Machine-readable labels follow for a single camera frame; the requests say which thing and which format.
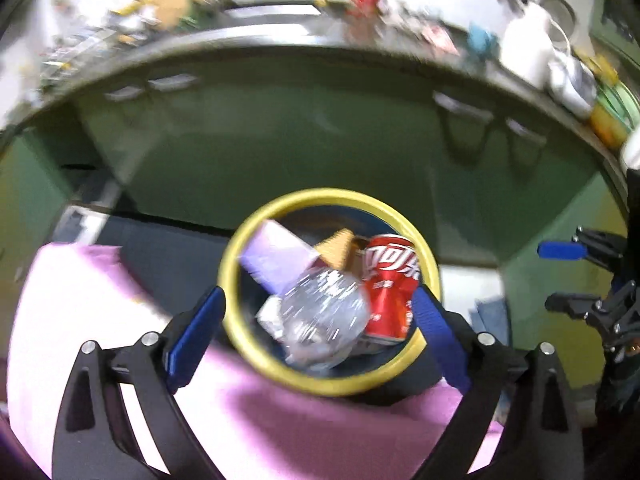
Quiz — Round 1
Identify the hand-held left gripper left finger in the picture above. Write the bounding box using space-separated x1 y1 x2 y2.
51 285 227 480

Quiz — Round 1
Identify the long green base cabinet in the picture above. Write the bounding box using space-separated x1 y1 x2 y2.
0 50 626 391

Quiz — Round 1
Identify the purple cardboard box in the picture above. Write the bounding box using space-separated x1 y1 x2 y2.
239 219 321 293

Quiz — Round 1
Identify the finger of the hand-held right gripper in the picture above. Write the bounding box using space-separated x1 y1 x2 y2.
545 294 608 323
537 227 631 273

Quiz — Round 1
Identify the yellow container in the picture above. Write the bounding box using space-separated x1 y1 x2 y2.
587 55 631 148

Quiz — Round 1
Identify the clear plastic bottle white label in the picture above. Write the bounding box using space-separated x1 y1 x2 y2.
272 266 372 371

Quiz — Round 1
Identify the red soda can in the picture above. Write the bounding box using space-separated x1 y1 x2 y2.
361 234 422 342

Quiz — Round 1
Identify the teal cup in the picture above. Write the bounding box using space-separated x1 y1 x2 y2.
467 25 501 61

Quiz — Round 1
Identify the yellow rimmed trash bin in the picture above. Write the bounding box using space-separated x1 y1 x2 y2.
217 187 442 398

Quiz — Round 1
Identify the pink floral tablecloth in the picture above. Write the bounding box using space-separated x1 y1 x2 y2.
7 242 506 480

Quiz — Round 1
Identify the dark kitchen countertop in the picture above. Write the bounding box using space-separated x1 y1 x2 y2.
0 5 640 171

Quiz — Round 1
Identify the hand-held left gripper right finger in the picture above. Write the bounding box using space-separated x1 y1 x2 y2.
411 285 586 480

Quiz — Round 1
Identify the printed snack packet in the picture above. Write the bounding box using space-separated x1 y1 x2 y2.
422 22 461 58

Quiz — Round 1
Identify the white jug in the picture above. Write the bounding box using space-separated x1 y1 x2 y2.
500 0 573 86

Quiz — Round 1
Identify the yellow ribbed wafer packet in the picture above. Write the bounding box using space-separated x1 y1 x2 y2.
314 228 356 271

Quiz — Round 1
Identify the red packet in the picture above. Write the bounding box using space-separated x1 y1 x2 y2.
345 0 391 43

